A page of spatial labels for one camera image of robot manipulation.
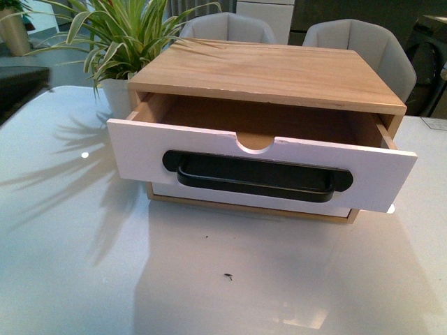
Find white drawer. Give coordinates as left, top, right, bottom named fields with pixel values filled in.
left=107, top=94, right=418, bottom=212
left=152, top=183, right=350, bottom=217

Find wooden drawer cabinet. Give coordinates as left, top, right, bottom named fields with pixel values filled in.
left=129, top=40, right=406, bottom=222

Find background potted plant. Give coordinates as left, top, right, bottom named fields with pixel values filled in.
left=0, top=0, right=23, bottom=12

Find white plant pot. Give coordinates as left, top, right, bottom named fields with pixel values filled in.
left=101, top=78, right=135, bottom=120

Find white pillar cabinet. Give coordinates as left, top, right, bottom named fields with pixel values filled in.
left=236, top=0, right=295, bottom=45

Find tan background planter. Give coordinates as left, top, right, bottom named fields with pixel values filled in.
left=1, top=8, right=31, bottom=57

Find left grey chair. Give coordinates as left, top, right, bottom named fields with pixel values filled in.
left=179, top=12, right=277, bottom=44

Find right grey chair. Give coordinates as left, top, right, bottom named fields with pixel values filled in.
left=303, top=19, right=417, bottom=103

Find grey chair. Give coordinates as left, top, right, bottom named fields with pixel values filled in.
left=303, top=19, right=417, bottom=103
left=179, top=12, right=277, bottom=44

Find black drawer handle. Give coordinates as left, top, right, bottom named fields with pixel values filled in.
left=162, top=150, right=353, bottom=203

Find green spider plant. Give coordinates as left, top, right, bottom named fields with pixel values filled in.
left=0, top=0, right=223, bottom=102

